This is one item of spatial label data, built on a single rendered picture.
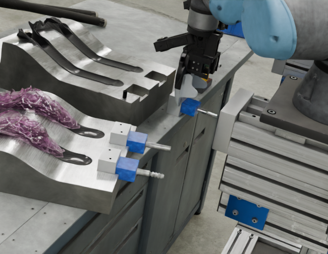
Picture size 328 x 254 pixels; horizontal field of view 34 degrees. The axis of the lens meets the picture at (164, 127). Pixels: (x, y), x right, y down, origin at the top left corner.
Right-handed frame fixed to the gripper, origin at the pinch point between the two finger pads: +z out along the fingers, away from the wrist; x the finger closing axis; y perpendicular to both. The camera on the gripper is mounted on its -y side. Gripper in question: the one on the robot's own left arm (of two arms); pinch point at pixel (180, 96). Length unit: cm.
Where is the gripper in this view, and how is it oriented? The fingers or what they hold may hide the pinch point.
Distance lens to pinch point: 141.8
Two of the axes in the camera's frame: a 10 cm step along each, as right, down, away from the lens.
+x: 4.2, -4.0, 8.2
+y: 9.0, 3.3, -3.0
